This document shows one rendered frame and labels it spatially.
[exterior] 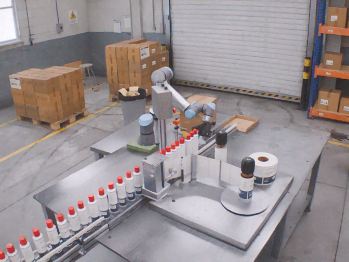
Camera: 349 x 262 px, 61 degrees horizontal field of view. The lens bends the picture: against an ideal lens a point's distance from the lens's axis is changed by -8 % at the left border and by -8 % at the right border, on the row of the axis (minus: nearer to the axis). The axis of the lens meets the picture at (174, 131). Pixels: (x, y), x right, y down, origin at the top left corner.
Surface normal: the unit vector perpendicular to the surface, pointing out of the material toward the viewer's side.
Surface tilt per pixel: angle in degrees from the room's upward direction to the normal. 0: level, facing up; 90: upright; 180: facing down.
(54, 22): 90
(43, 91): 90
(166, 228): 0
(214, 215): 0
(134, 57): 91
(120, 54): 90
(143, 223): 0
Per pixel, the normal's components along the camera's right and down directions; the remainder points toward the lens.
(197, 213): -0.03, -0.91
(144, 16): -0.51, 0.36
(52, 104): 0.86, 0.20
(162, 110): 0.32, 0.38
